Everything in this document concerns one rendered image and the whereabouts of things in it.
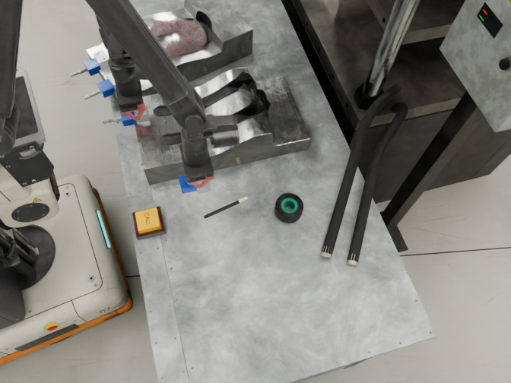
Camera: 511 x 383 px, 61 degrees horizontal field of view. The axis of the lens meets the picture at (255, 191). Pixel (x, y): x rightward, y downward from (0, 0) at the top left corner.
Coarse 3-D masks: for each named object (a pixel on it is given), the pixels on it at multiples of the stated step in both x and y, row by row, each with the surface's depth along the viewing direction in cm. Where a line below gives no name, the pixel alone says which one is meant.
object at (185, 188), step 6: (180, 180) 112; (162, 186) 112; (168, 186) 112; (174, 186) 112; (180, 186) 112; (186, 186) 112; (192, 186) 112; (204, 186) 113; (210, 186) 113; (186, 192) 113; (198, 192) 115; (204, 192) 115
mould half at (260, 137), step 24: (240, 72) 132; (240, 96) 128; (288, 96) 138; (168, 120) 129; (264, 120) 124; (288, 120) 134; (240, 144) 123; (264, 144) 127; (288, 144) 130; (144, 168) 120; (168, 168) 123; (216, 168) 130
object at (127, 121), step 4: (120, 112) 128; (132, 112) 128; (136, 112) 126; (144, 112) 126; (120, 116) 128; (124, 116) 127; (128, 116) 127; (144, 116) 127; (148, 116) 132; (104, 120) 127; (108, 120) 127; (112, 120) 127; (116, 120) 127; (120, 120) 128; (124, 120) 126; (128, 120) 126; (132, 120) 127; (140, 120) 127; (144, 120) 128; (148, 120) 128; (124, 124) 127; (128, 124) 128; (132, 124) 128
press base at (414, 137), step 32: (288, 0) 184; (320, 64) 166; (352, 128) 151; (384, 128) 154; (416, 128) 161; (480, 128) 176; (384, 160) 177; (416, 160) 186; (480, 160) 207; (384, 192) 208
